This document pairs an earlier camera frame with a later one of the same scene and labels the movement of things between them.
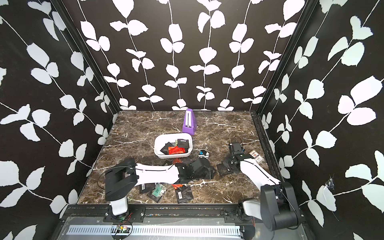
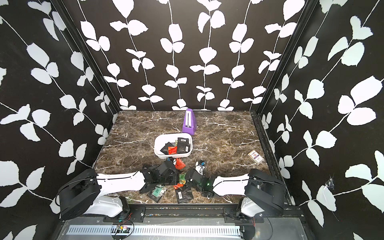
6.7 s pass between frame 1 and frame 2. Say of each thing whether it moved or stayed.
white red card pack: stayed
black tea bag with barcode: stayed
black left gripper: moved
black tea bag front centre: stayed
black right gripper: moved
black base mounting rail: stayed
